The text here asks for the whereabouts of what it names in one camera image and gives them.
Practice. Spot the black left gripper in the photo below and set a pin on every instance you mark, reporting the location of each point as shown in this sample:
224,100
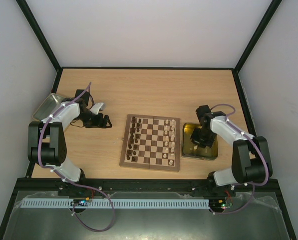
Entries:
98,124

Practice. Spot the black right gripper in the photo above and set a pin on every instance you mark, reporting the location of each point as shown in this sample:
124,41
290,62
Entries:
200,140

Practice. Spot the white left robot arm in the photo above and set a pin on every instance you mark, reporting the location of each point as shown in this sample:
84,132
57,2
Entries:
46,140

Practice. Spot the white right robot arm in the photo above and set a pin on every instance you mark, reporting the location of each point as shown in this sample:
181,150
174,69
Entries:
251,161

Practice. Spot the wooden chess board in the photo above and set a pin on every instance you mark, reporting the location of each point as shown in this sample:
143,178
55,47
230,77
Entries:
158,135

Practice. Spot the gold metal tin tray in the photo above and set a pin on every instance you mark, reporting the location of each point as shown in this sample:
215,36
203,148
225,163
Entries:
208,153

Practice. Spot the silver metal tray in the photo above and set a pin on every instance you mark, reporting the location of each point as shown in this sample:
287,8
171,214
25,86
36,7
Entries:
48,106

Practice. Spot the white slotted cable duct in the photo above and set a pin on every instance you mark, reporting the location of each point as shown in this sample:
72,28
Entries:
62,203

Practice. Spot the black frame rail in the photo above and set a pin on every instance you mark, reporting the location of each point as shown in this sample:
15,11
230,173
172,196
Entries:
198,187

